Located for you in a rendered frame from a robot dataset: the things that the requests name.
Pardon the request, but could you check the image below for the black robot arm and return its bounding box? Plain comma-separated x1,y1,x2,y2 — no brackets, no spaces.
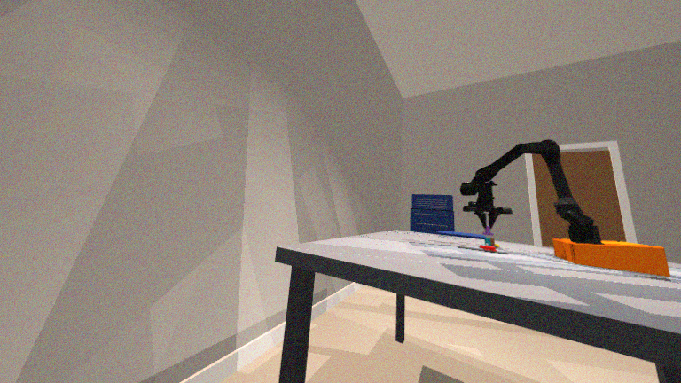
460,140,605,245

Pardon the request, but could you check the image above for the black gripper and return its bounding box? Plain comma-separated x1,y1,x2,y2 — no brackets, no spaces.
463,194,513,229

